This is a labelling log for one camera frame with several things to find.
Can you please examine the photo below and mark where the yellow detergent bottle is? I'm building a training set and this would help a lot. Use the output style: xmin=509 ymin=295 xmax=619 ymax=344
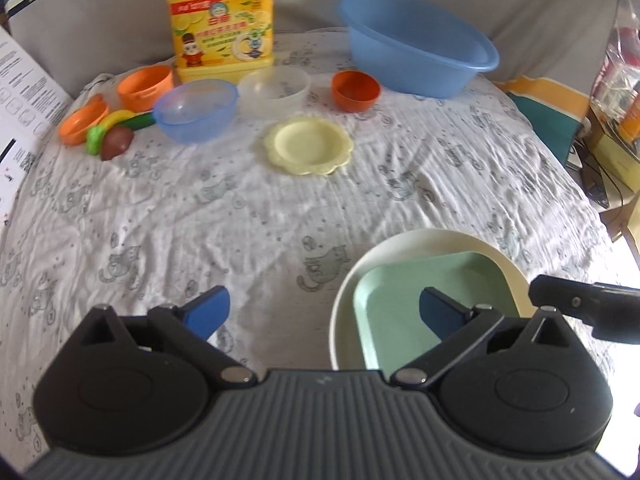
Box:
xmin=165 ymin=0 xmax=278 ymax=84

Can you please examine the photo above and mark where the cream round plate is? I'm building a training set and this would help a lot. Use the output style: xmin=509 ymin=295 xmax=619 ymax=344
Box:
xmin=329 ymin=228 xmax=531 ymax=371

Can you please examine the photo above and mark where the blue translucent bowl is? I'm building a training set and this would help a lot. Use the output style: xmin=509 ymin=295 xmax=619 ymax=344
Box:
xmin=152 ymin=79 xmax=239 ymax=145

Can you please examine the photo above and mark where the orange plastic cup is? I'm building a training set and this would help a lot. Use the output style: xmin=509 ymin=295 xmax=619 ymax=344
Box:
xmin=116 ymin=65 xmax=174 ymax=113

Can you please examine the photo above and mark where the yellow green toy banana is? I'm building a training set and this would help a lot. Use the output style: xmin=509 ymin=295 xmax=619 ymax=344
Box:
xmin=86 ymin=110 xmax=138 ymax=156

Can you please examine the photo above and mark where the cat-print white bedsheet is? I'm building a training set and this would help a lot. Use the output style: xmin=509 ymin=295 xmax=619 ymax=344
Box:
xmin=0 ymin=27 xmax=640 ymax=461

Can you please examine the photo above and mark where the black cable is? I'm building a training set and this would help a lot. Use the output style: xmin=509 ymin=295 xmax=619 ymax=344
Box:
xmin=580 ymin=142 xmax=628 ymax=208

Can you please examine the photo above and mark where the small red-orange bowl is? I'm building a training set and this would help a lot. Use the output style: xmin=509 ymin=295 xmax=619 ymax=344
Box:
xmin=331 ymin=70 xmax=382 ymax=112

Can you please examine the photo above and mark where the green toy cucumber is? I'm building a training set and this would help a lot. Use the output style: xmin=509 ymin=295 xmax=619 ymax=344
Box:
xmin=121 ymin=112 xmax=157 ymax=131

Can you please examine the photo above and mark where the clear plastic bag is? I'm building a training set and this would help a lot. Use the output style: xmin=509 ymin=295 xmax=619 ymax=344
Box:
xmin=590 ymin=0 xmax=640 ymax=146

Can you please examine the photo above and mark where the large blue plastic basin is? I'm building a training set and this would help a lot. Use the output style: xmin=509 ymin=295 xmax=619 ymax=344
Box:
xmin=339 ymin=0 xmax=501 ymax=99

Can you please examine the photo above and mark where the brown toy chestnut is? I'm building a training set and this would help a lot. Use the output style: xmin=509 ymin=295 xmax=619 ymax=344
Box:
xmin=101 ymin=126 xmax=133 ymax=162

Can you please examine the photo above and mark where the yellow flower-shaped plate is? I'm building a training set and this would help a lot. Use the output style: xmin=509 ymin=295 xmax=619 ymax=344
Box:
xmin=258 ymin=115 xmax=355 ymax=177

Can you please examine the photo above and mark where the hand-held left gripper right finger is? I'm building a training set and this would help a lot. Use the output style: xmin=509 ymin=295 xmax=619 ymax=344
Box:
xmin=390 ymin=287 xmax=576 ymax=389

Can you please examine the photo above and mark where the green square plate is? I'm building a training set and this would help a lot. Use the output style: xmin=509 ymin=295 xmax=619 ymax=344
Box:
xmin=351 ymin=251 xmax=523 ymax=371

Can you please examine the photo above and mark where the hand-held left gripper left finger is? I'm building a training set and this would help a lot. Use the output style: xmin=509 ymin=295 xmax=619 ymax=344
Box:
xmin=80 ymin=285 xmax=256 ymax=389

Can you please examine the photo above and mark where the clear translucent bowl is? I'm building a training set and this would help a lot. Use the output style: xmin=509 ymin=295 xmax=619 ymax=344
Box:
xmin=237 ymin=65 xmax=311 ymax=120

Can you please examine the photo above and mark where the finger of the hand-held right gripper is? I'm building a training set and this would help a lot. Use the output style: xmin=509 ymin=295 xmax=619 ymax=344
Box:
xmin=529 ymin=275 xmax=640 ymax=345

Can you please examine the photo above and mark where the small orange dish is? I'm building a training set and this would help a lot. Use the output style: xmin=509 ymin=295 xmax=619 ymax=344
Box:
xmin=58 ymin=101 xmax=110 ymax=147

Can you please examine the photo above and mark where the white instruction sheet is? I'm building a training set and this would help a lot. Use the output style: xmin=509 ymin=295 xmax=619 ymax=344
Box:
xmin=0 ymin=25 xmax=73 ymax=226

